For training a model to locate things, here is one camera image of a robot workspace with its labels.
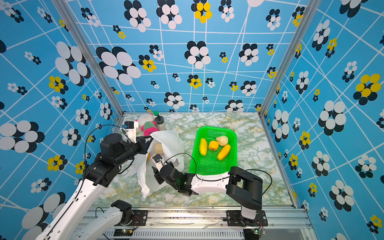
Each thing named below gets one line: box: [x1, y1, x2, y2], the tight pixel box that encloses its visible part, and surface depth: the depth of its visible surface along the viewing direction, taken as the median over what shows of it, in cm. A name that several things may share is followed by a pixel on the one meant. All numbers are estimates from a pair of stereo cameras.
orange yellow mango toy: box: [208, 140, 219, 151], surface depth 97 cm
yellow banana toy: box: [217, 144, 231, 161], surface depth 95 cm
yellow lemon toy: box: [199, 138, 208, 156], surface depth 97 cm
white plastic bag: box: [135, 129, 185, 198], surface depth 69 cm
